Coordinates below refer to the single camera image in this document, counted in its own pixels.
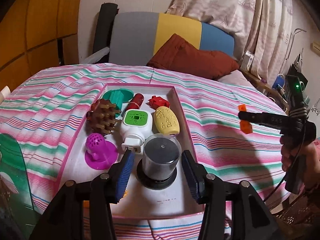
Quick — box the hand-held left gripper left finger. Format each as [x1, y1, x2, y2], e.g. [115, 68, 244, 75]
[29, 150, 137, 240]

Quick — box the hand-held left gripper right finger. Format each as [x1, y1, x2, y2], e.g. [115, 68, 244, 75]
[181, 150, 279, 240]

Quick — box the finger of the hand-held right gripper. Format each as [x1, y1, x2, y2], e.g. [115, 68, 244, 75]
[238, 110, 283, 132]

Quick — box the orange holed block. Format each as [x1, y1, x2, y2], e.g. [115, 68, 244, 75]
[237, 104, 253, 134]

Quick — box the black spool with clear cup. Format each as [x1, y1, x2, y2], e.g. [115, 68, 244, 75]
[136, 134, 182, 190]

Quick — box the pink-rimmed white tray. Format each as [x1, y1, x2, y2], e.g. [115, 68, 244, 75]
[54, 83, 228, 220]

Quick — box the purple sink plug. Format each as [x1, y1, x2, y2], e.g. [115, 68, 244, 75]
[84, 133, 118, 170]

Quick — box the white green plug-in device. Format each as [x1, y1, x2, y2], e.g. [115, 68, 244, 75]
[121, 109, 153, 155]

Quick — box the yellow oval case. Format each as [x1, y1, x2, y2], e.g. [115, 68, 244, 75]
[153, 106, 180, 136]

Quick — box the brown massage comb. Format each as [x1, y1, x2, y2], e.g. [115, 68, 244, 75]
[86, 99, 122, 137]

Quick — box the red capsule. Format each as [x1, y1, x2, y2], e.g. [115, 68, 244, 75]
[128, 93, 145, 110]

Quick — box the teal plastic spool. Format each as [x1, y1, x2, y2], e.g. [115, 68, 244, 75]
[102, 89, 134, 110]

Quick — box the red plastic block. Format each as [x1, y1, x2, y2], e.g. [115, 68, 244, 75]
[149, 95, 170, 108]

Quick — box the person's right hand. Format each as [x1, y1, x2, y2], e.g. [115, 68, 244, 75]
[280, 135, 320, 191]

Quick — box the wooden side shelf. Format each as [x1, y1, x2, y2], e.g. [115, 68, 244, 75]
[240, 67, 290, 110]

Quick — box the pink green striped blanket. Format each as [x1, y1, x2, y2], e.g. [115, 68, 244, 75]
[0, 62, 300, 240]

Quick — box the blue round fan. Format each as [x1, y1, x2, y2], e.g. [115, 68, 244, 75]
[272, 74, 286, 90]

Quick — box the mauve pillow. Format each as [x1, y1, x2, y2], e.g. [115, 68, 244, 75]
[217, 69, 255, 88]

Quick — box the black appliance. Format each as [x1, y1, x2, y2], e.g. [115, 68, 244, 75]
[289, 64, 309, 90]

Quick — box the white carton box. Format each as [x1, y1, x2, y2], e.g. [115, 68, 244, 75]
[241, 50, 253, 71]

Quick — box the dark mesh seat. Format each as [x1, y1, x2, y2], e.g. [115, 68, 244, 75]
[275, 200, 320, 240]

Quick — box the brown pillow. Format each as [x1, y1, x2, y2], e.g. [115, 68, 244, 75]
[147, 33, 240, 80]

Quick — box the green printed sheet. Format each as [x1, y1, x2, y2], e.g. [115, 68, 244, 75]
[0, 133, 34, 210]

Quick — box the pale printed curtain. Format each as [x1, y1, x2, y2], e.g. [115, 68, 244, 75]
[166, 0, 294, 80]

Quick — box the grey yellow blue headboard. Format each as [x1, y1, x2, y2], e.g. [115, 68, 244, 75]
[109, 12, 235, 67]

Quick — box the wooden wardrobe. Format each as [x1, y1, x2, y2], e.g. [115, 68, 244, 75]
[0, 0, 84, 90]

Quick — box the black cable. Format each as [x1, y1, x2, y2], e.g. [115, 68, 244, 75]
[261, 120, 307, 204]

